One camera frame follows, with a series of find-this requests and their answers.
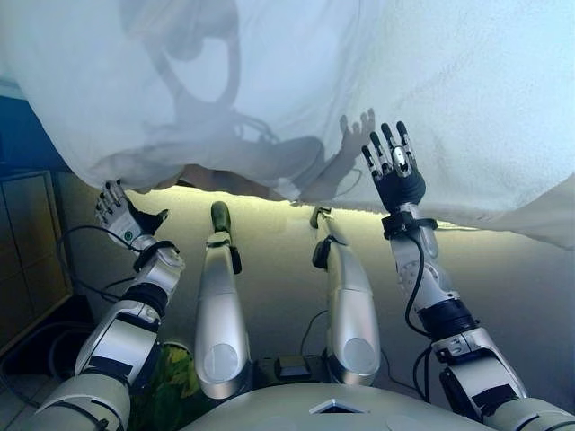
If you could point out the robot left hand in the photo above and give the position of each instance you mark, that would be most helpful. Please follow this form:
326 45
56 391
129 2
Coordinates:
130 220

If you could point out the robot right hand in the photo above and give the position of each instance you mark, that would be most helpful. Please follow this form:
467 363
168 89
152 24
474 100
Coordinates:
402 184

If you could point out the white duvet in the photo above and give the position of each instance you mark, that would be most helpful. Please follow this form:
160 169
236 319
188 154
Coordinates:
112 90

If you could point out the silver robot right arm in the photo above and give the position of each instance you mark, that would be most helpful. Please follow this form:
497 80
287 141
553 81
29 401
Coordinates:
467 354

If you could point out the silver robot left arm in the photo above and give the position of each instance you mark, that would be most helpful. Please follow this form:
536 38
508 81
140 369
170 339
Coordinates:
117 341

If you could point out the wooden nightstand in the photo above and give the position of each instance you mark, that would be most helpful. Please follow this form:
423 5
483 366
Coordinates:
27 251

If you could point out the silver robot left leg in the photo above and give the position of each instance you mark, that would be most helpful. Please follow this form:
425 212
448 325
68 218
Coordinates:
220 314

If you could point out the silver robot leg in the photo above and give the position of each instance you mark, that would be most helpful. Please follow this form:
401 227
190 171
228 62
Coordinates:
352 314
220 314

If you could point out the silver robot right leg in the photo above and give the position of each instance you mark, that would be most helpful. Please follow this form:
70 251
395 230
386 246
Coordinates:
352 314

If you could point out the green leafy plant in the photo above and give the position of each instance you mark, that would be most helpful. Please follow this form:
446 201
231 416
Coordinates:
170 386

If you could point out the silver robot torso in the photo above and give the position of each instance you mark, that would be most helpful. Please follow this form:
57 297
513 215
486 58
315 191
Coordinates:
314 413

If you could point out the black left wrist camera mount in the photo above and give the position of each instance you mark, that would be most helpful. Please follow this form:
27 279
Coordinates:
155 251

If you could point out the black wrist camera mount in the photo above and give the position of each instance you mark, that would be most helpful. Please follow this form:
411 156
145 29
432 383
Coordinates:
155 251
400 224

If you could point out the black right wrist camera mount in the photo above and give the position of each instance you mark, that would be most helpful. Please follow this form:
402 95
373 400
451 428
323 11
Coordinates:
400 224

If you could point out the brown upholstered bed frame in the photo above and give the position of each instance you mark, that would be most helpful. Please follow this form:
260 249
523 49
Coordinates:
224 179

